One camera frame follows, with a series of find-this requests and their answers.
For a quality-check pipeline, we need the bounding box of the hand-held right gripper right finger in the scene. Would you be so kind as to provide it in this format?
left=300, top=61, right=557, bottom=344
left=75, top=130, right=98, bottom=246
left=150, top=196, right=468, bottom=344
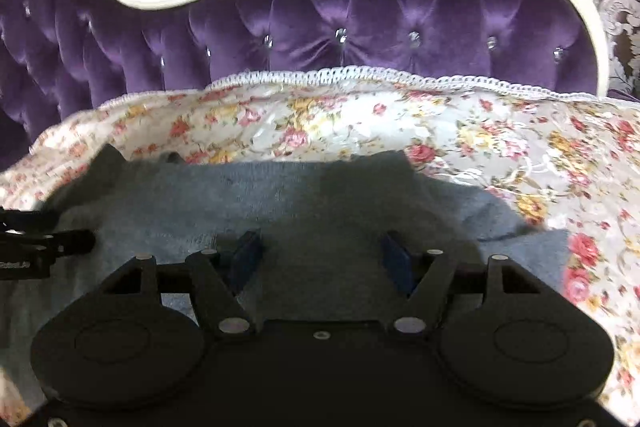
left=380, top=229, right=546, bottom=338

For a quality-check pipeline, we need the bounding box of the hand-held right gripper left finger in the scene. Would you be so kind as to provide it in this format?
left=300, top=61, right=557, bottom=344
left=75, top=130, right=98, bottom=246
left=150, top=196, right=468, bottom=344
left=97, top=229, right=265, bottom=339

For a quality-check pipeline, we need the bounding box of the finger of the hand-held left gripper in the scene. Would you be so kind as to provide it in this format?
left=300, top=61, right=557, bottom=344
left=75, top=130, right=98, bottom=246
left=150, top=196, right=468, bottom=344
left=44, top=229, right=97, bottom=259

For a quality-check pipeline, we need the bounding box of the grey argyle sweater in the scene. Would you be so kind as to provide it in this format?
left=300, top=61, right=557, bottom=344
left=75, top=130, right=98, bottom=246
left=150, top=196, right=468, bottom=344
left=0, top=144, right=571, bottom=410

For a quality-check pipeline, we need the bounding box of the floral blanket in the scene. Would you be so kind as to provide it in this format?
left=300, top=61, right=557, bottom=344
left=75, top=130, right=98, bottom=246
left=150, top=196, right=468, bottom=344
left=0, top=65, right=640, bottom=427

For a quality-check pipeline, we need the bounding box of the purple tufted sofa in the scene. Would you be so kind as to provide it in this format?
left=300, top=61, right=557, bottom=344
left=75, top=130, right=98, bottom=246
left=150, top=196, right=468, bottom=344
left=0, top=0, right=611, bottom=170

